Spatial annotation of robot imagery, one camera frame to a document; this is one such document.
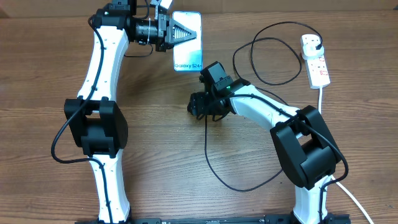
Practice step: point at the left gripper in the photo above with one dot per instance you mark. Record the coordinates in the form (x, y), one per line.
(166, 38)

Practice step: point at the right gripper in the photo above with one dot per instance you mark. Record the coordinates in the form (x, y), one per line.
(201, 106)

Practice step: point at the Samsung Galaxy smartphone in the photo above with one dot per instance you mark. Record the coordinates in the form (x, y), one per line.
(188, 56)

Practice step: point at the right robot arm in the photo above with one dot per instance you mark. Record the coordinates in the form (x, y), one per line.
(305, 148)

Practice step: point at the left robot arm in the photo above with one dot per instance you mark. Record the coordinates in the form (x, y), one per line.
(97, 124)

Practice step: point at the white charger plug adapter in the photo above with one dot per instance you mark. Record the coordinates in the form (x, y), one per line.
(310, 51)

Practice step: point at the white power strip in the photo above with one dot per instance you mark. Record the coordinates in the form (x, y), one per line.
(317, 71)

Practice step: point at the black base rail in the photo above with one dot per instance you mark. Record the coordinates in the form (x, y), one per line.
(268, 219)

